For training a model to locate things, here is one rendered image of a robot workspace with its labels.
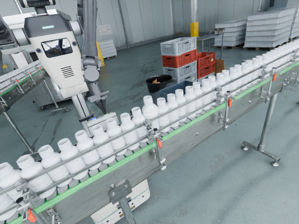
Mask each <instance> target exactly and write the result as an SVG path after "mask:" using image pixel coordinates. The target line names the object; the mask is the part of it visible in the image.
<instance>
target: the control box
mask: <svg viewBox="0 0 299 224"><path fill-rule="evenodd" d="M108 118H115V120H116V122H117V124H119V120H118V118H117V116H116V113H115V112H110V113H108V114H106V115H102V116H100V117H97V118H96V119H94V120H90V121H87V122H86V125H87V128H88V130H89V132H90V135H91V136H93V132H92V127H93V126H94V125H97V124H100V125H101V126H102V128H103V130H106V129H108V127H107V124H106V120H107V119H108Z"/></svg>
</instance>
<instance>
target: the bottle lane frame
mask: <svg viewBox="0 0 299 224"><path fill-rule="evenodd" d="M292 69H294V71H293V73H297V71H298V69H299V62H297V63H295V64H293V65H291V66H290V67H288V68H286V69H284V70H282V71H280V72H279V73H281V75H277V76H276V79H275V81H272V85H271V90H270V92H271V94H270V96H269V98H270V97H272V96H273V95H275V94H276V93H278V92H279V91H281V89H282V85H283V83H284V81H286V80H288V79H289V84H288V85H290V84H292V83H293V82H294V80H293V79H295V78H296V76H295V75H296V74H292V73H291V71H292ZM291 74H292V76H291V78H293V79H291V78H290V75H291ZM269 81H270V78H268V79H266V80H264V81H262V82H261V83H259V84H257V85H255V86H253V87H252V88H250V89H248V90H246V91H244V92H243V93H241V94H239V95H237V96H236V97H234V98H235V99H237V100H236V101H234V100H232V103H231V107H229V108H228V116H227V118H228V119H229V122H228V125H229V124H231V123H232V122H234V121H235V120H237V119H238V118H240V117H242V116H243V115H245V114H246V113H248V112H249V111H250V110H252V109H254V108H255V107H257V106H258V105H260V104H261V103H263V102H264V98H262V97H266V95H265V94H266V93H265V92H267V89H268V84H269ZM262 86H264V88H263V91H265V92H263V93H262V97H260V94H261V92H262V91H261V89H262ZM225 105H226V103H225V102H224V103H223V104H221V105H219V106H217V107H215V108H214V109H212V110H210V111H209V112H206V113H205V114H203V115H201V116H200V117H198V118H196V119H194V120H191V121H190V122H189V123H187V124H186V123H185V125H183V126H180V128H178V129H176V130H174V129H173V130H174V131H173V132H171V133H168V134H167V135H165V136H164V137H162V136H161V137H162V139H163V140H164V143H162V147H161V154H162V157H163V158H165V165H166V166H167V165H168V164H170V163H171V162H173V161H175V160H176V159H177V158H179V157H181V156H182V155H184V154H185V153H187V152H188V151H189V150H191V149H193V148H194V147H196V146H197V145H199V144H200V143H202V142H203V141H205V140H206V139H208V138H210V137H211V136H213V135H214V134H215V133H217V132H219V131H220V130H222V129H223V128H222V126H223V124H220V122H219V117H220V116H219V111H221V110H222V114H221V115H222V117H224V115H225ZM147 144H148V143H147ZM155 148H157V147H156V142H153V143H151V144H148V145H147V146H145V147H144V148H141V147H140V150H138V151H137V152H133V151H132V152H133V153H132V154H131V155H130V156H128V157H126V156H125V155H124V157H125V158H124V159H122V160H121V161H117V160H116V163H115V164H113V165H111V166H109V165H107V166H108V167H107V168H106V169H104V170H102V171H100V170H98V173H97V174H95V175H94V176H90V175H89V178H88V179H86V180H84V181H83V182H80V180H79V184H77V185H75V186H74V187H72V188H70V187H69V186H68V190H67V191H65V192H63V193H61V194H59V193H58V192H57V196H56V197H54V198H52V199H50V200H48V201H47V200H46V199H45V202H44V203H43V204H41V205H39V206H38V207H36V208H34V210H35V211H36V212H37V213H38V214H39V216H40V217H41V218H42V219H43V220H44V221H45V222H46V223H47V224H52V216H50V215H49V214H48V213H47V211H48V210H50V209H53V210H54V211H55V212H56V214H55V215H54V217H56V216H57V215H58V216H59V217H60V218H61V221H60V224H79V223H80V222H82V221H83V220H85V219H86V218H88V217H89V216H91V215H92V214H94V213H95V212H97V211H98V210H100V209H101V208H103V207H104V206H106V205H108V204H109V203H111V200H110V198H109V196H108V193H109V191H110V189H112V188H114V187H115V186H117V185H118V184H120V183H122V182H123V181H125V180H126V181H129V183H130V186H131V189H132V188H133V187H135V186H136V185H138V184H139V183H141V182H143V181H144V180H146V179H147V178H149V177H150V176H152V175H153V174H155V173H156V172H158V171H159V170H160V168H159V167H160V164H159V162H158V160H157V155H158V154H157V153H156V151H155ZM4 224H37V223H36V222H31V221H30V220H27V221H26V222H24V223H23V222H22V215H21V214H19V216H18V218H16V219H14V220H12V221H11V222H9V223H6V221H5V223H4Z"/></svg>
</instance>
